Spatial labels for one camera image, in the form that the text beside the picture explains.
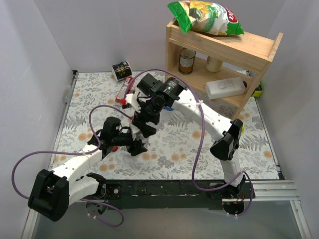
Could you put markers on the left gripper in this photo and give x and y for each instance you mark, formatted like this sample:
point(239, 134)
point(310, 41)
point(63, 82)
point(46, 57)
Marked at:
point(134, 142)

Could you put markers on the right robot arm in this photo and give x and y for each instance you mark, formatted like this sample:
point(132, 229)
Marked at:
point(179, 96)

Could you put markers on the beige cup on shelf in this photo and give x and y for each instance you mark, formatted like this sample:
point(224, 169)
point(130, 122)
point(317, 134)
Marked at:
point(213, 65)

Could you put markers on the wooden shelf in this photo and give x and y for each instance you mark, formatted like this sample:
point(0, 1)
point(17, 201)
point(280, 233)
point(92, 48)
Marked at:
point(248, 51)

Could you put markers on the floral table mat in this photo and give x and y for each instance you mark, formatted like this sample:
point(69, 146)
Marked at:
point(178, 147)

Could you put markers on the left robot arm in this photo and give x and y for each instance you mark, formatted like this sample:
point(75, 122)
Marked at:
point(54, 191)

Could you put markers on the white jug on shelf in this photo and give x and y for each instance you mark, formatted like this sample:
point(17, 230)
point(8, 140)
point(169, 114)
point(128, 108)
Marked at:
point(225, 88)

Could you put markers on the green chips bag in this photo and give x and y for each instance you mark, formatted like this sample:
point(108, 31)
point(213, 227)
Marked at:
point(207, 17)

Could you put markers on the blue-label Pocari bottle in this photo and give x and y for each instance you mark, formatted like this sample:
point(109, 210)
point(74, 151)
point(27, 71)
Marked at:
point(168, 108)

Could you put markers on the red cardboard box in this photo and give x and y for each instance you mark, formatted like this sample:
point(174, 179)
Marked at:
point(120, 99)

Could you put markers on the black base bar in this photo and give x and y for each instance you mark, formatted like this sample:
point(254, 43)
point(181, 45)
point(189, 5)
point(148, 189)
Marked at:
point(171, 194)

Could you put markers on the yellow bottle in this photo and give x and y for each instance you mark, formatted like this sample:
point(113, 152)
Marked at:
point(243, 129)

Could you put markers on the yellow green box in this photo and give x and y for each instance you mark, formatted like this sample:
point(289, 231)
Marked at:
point(258, 91)

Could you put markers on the tin can on shelf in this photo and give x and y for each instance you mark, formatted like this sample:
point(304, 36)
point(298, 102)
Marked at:
point(186, 61)

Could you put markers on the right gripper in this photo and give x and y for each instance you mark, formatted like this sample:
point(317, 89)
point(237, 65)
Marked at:
point(146, 121)

